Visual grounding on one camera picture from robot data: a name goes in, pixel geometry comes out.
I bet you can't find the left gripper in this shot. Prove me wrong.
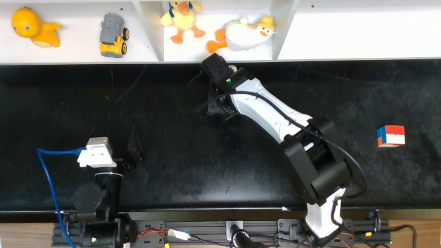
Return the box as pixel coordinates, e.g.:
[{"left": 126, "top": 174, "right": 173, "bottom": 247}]
[{"left": 90, "top": 124, "right": 145, "bottom": 170}]

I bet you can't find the grey and yellow toy truck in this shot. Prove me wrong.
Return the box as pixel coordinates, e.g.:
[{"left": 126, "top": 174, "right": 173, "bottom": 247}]
[{"left": 99, "top": 12, "right": 130, "bottom": 59}]

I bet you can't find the yellow rubber duck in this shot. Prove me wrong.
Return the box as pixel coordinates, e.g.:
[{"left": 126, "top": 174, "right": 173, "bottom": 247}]
[{"left": 11, "top": 6, "right": 62, "bottom": 48}]

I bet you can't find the many-coloured puzzle cube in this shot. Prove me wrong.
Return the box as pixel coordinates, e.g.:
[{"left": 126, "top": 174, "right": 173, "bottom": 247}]
[{"left": 376, "top": 125, "right": 407, "bottom": 148}]

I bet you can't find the yellow plush duck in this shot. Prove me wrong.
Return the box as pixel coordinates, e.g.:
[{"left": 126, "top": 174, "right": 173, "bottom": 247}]
[{"left": 161, "top": 0, "right": 207, "bottom": 45}]

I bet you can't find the white plush goose with hat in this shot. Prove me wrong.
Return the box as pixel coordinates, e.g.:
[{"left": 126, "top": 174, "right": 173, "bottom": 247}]
[{"left": 206, "top": 14, "right": 277, "bottom": 54}]

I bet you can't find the white shelf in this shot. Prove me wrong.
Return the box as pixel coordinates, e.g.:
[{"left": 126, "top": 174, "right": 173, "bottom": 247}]
[{"left": 0, "top": 0, "right": 441, "bottom": 65}]

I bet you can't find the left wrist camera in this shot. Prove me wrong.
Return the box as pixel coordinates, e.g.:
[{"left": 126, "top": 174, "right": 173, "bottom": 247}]
[{"left": 76, "top": 136, "right": 118, "bottom": 169}]

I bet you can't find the blue cable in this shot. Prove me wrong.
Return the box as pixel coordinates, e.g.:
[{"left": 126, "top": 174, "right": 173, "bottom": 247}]
[{"left": 36, "top": 147, "right": 87, "bottom": 248}]

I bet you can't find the mounting rail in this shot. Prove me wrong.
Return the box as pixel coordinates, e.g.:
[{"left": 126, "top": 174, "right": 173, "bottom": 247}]
[{"left": 51, "top": 209, "right": 418, "bottom": 248}]

